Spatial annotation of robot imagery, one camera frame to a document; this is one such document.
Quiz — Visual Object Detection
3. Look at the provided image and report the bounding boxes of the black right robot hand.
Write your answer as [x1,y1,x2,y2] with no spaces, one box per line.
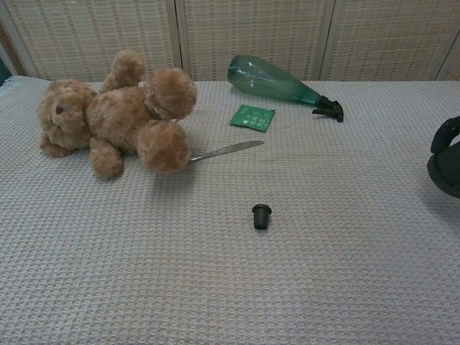
[430,115,460,155]

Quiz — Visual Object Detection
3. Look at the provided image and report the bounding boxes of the dark green dome object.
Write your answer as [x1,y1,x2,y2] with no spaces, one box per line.
[426,134,460,200]

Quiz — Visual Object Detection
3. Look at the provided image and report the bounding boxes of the woven bamboo screen panel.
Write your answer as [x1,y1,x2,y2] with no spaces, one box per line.
[321,0,460,82]
[0,0,182,83]
[175,0,336,83]

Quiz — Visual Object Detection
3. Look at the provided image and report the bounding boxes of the green plastic spray bottle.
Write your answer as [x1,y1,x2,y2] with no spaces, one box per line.
[226,54,345,124]

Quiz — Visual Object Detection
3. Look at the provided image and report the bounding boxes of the green foil sachet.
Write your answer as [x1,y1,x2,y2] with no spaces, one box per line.
[229,103,277,134]

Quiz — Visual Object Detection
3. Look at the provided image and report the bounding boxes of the small black rubber stopper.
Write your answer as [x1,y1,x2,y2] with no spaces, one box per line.
[252,203,273,231]

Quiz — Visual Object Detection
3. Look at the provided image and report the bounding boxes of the silver metal table knife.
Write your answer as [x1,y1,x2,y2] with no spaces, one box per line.
[187,140,265,163]

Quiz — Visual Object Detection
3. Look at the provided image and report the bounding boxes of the white waffle-weave tablecloth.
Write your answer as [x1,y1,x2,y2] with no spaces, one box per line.
[0,75,460,345]

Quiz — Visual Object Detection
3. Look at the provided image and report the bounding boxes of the brown plush teddy bear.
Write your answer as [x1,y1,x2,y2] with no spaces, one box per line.
[37,49,198,180]

